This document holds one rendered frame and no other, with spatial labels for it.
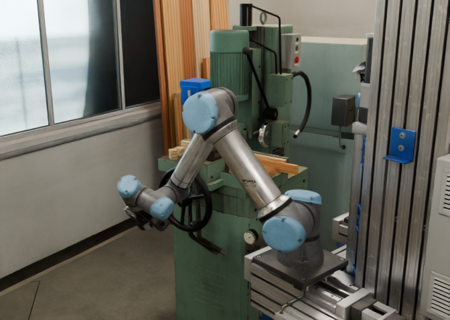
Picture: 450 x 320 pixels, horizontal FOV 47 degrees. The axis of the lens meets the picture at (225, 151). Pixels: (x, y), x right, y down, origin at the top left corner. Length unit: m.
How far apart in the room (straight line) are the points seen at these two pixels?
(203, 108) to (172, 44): 2.33
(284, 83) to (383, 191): 0.97
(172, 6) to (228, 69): 1.59
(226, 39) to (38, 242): 1.81
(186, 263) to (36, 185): 1.14
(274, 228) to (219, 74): 1.00
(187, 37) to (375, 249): 2.66
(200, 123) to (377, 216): 0.61
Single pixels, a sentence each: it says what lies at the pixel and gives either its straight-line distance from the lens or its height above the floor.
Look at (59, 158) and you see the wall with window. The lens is 3.36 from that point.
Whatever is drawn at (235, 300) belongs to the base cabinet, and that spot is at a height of 0.28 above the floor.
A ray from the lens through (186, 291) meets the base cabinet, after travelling 2.70.
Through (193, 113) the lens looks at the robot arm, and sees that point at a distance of 1.51.
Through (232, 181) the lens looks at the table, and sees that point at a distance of 2.28.
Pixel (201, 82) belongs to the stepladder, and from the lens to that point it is 3.19.
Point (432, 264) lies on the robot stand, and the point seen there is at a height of 0.93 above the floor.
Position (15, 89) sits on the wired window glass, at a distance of 3.21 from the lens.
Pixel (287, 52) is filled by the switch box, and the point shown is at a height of 1.40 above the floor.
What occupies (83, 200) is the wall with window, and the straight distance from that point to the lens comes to 3.56.
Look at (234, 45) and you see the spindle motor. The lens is 2.28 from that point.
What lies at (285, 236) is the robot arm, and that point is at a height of 0.98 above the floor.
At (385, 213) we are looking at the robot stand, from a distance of 1.65.
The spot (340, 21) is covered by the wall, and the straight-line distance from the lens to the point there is 4.55.
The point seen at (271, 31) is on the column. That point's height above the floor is 1.49.
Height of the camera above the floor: 1.62
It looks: 16 degrees down
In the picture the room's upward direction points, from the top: straight up
